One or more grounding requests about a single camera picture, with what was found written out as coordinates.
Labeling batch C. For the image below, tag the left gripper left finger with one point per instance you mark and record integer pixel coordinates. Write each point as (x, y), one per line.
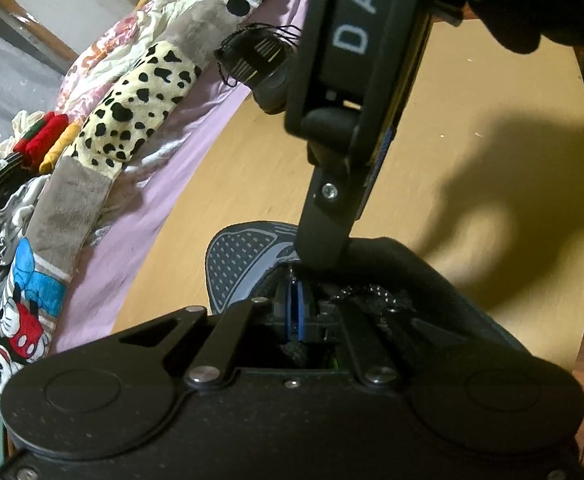
(246, 339)

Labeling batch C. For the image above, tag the cartoon patchwork blanket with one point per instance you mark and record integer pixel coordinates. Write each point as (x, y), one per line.
(130, 114)

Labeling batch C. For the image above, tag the folded red clothes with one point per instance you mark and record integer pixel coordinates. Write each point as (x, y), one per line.
(40, 138)

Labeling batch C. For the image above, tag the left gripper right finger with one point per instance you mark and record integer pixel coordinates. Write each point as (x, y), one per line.
(363, 356)

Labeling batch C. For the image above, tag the purple bed sheet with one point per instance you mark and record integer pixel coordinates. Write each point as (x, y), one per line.
(137, 207)

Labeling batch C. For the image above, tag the folded yellow garment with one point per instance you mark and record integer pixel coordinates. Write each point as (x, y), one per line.
(64, 140)

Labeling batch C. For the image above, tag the floral cream quilt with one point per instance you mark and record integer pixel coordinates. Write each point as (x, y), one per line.
(112, 55)

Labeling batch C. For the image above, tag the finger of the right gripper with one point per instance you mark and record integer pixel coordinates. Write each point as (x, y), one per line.
(335, 189)
(377, 162)

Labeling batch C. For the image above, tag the folded grey striped clothes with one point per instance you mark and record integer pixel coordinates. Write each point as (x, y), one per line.
(16, 214)

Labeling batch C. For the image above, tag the black sneaker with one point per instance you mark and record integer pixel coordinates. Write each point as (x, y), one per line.
(247, 259)
(260, 56)

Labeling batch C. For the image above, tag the black speckled shoelace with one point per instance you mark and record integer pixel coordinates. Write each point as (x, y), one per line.
(311, 314)

